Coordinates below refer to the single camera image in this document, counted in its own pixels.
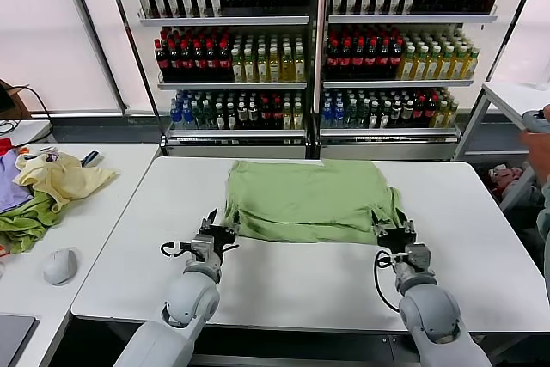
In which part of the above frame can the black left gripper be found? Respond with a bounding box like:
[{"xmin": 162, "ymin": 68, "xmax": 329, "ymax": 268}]
[{"xmin": 199, "ymin": 207, "xmax": 243, "ymax": 257}]

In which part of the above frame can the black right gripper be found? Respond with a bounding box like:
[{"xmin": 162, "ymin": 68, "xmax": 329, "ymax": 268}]
[{"xmin": 370, "ymin": 210, "xmax": 418, "ymax": 257}]

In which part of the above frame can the light green T-shirt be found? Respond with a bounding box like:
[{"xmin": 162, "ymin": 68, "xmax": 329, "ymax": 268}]
[{"xmin": 223, "ymin": 159, "xmax": 407, "ymax": 244}]

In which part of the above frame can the pink white cloth pile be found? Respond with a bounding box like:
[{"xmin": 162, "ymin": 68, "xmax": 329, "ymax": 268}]
[{"xmin": 487, "ymin": 163, "xmax": 524, "ymax": 200}]

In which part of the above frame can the white metal side table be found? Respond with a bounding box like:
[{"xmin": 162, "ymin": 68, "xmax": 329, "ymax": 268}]
[{"xmin": 453, "ymin": 82, "xmax": 550, "ymax": 213}]

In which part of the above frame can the blue white striped cloth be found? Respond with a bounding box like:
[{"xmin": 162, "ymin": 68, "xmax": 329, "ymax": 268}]
[{"xmin": 80, "ymin": 150, "xmax": 103, "ymax": 169}]

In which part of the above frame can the pale yellow garment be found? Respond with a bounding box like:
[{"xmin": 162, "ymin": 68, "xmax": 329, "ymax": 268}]
[{"xmin": 13, "ymin": 152, "xmax": 120, "ymax": 213}]

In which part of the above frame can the yellow juice bottle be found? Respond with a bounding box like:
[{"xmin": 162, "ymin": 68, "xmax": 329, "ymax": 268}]
[
  {"xmin": 231, "ymin": 46, "xmax": 245, "ymax": 83},
  {"xmin": 452, "ymin": 46, "xmax": 467, "ymax": 82},
  {"xmin": 426, "ymin": 46, "xmax": 441, "ymax": 82},
  {"xmin": 413, "ymin": 46, "xmax": 428, "ymax": 82},
  {"xmin": 400, "ymin": 46, "xmax": 415, "ymax": 82},
  {"xmin": 268, "ymin": 46, "xmax": 282, "ymax": 83},
  {"xmin": 293, "ymin": 46, "xmax": 307, "ymax": 83},
  {"xmin": 243, "ymin": 46, "xmax": 257, "ymax": 83},
  {"xmin": 256, "ymin": 46, "xmax": 270, "ymax": 83},
  {"xmin": 280, "ymin": 46, "xmax": 294, "ymax": 83},
  {"xmin": 465, "ymin": 46, "xmax": 480, "ymax": 82},
  {"xmin": 439, "ymin": 46, "xmax": 454, "ymax": 82}
]

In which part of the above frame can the red-capped cola bottle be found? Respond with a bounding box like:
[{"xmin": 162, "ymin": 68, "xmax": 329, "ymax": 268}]
[
  {"xmin": 180, "ymin": 39, "xmax": 193, "ymax": 83},
  {"xmin": 338, "ymin": 38, "xmax": 352, "ymax": 81},
  {"xmin": 192, "ymin": 39, "xmax": 205, "ymax": 83},
  {"xmin": 156, "ymin": 39, "xmax": 170, "ymax": 83},
  {"xmin": 168, "ymin": 39, "xmax": 181, "ymax": 83},
  {"xmin": 377, "ymin": 38, "xmax": 392, "ymax": 81},
  {"xmin": 217, "ymin": 39, "xmax": 231, "ymax": 83},
  {"xmin": 205, "ymin": 39, "xmax": 218, "ymax": 83},
  {"xmin": 364, "ymin": 38, "xmax": 379, "ymax": 81},
  {"xmin": 390, "ymin": 38, "xmax": 404, "ymax": 81},
  {"xmin": 326, "ymin": 38, "xmax": 340, "ymax": 81},
  {"xmin": 351, "ymin": 38, "xmax": 366, "ymax": 81}
]

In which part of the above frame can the white computer mouse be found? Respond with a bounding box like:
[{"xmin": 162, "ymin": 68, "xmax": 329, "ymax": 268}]
[{"xmin": 42, "ymin": 248, "xmax": 80, "ymax": 286}]

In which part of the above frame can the crumpled green garment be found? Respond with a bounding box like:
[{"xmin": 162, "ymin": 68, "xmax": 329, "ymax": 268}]
[{"xmin": 0, "ymin": 190, "xmax": 64, "ymax": 255}]

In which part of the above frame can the grey beverage display rack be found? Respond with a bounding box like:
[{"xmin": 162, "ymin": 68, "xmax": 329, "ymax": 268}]
[
  {"xmin": 318, "ymin": 0, "xmax": 499, "ymax": 162},
  {"xmin": 136, "ymin": 0, "xmax": 319, "ymax": 161}
]

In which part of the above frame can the purple garment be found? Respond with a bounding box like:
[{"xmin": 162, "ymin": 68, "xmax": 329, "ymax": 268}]
[{"xmin": 0, "ymin": 150, "xmax": 35, "ymax": 216}]

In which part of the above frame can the grey laptop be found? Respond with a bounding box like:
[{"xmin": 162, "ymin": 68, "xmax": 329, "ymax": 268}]
[{"xmin": 0, "ymin": 314, "xmax": 39, "ymax": 367}]

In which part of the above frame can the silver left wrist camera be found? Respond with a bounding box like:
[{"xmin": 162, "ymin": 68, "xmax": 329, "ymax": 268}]
[{"xmin": 188, "ymin": 233, "xmax": 217, "ymax": 263}]

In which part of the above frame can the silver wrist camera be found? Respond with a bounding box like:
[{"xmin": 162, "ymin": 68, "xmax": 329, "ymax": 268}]
[
  {"xmin": 403, "ymin": 242, "xmax": 434, "ymax": 274},
  {"xmin": 188, "ymin": 233, "xmax": 217, "ymax": 263}
]

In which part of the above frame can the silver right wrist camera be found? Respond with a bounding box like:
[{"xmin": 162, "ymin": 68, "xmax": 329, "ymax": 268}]
[{"xmin": 403, "ymin": 242, "xmax": 434, "ymax": 274}]

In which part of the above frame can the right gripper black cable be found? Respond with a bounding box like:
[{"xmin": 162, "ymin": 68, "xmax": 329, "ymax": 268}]
[{"xmin": 371, "ymin": 248, "xmax": 403, "ymax": 313}]

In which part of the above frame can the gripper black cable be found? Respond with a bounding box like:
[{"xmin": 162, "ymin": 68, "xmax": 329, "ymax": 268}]
[
  {"xmin": 160, "ymin": 241, "xmax": 193, "ymax": 259},
  {"xmin": 371, "ymin": 248, "xmax": 403, "ymax": 313}
]

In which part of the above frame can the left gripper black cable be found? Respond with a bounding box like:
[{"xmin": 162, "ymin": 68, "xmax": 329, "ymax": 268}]
[{"xmin": 160, "ymin": 241, "xmax": 193, "ymax": 259}]

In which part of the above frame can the black power cable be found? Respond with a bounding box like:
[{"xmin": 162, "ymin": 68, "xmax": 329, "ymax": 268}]
[{"xmin": 23, "ymin": 85, "xmax": 57, "ymax": 144}]

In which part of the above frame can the grey window frame post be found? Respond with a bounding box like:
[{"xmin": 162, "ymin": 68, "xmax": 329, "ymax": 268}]
[{"xmin": 58, "ymin": 0, "xmax": 130, "ymax": 114}]

